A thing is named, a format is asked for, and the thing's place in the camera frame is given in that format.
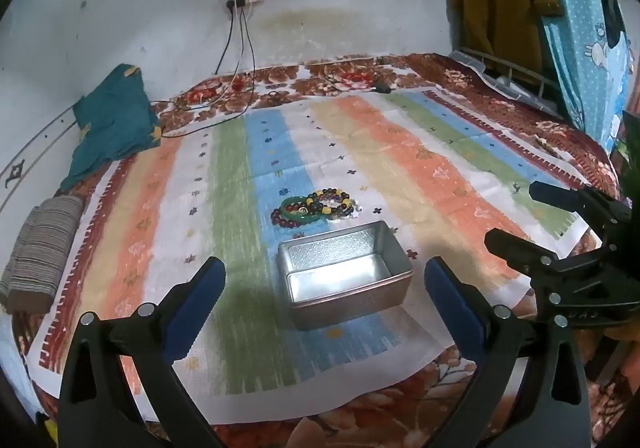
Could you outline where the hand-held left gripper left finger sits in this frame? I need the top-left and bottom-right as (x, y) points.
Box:
(59, 256), (227, 448)

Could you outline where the dark red bead bracelet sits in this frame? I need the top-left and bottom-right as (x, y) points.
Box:
(271, 207), (303, 229)

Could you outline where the green jade bangle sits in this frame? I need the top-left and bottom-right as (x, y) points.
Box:
(281, 198), (326, 222)

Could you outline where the silver metal tin box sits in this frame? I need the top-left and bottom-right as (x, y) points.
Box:
(277, 221), (414, 331)

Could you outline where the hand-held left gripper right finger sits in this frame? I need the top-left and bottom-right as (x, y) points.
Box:
(424, 256), (593, 448)

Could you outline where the grey striped bolster pillow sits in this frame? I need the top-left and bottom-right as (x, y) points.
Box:
(0, 195), (85, 313)

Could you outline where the striped pastel cloth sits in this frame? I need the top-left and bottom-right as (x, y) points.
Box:
(27, 90), (591, 424)

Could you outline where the white metal rack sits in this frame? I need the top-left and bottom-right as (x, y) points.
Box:
(450, 48), (571, 115)

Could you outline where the black cable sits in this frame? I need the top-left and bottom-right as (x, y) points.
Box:
(216, 8), (236, 74)
(160, 8), (257, 136)

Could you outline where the teal cloth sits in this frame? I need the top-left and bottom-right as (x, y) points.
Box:
(59, 64), (163, 193)

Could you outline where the multicolour bead bracelet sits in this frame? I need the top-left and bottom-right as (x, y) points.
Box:
(306, 187), (353, 215)

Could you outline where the blue printed curtain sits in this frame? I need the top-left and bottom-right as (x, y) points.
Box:
(525, 0), (637, 153)

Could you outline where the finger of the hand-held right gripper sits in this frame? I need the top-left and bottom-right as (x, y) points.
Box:
(529, 181), (633, 233)
(484, 228), (571, 299)

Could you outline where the white cable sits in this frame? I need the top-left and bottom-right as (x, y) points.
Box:
(200, 8), (247, 103)

